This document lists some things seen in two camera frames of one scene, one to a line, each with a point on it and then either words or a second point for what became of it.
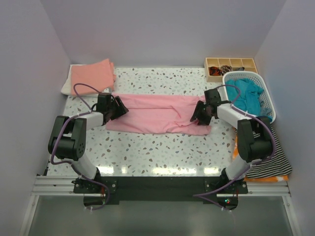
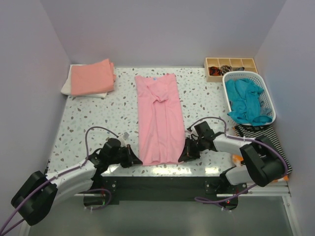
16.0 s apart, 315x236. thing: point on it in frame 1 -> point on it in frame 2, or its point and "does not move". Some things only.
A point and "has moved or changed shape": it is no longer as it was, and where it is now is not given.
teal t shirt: x=248 y=101 does not move
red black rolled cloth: x=214 y=71 does not move
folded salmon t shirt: x=99 y=75 does not move
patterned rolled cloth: x=225 y=69 does not move
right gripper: x=202 y=121 -> x=187 y=153
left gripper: x=121 y=109 -> x=131 y=160
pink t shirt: x=159 y=114 has moved or changed shape
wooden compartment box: x=215 y=68 does not move
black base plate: x=100 y=190 does not move
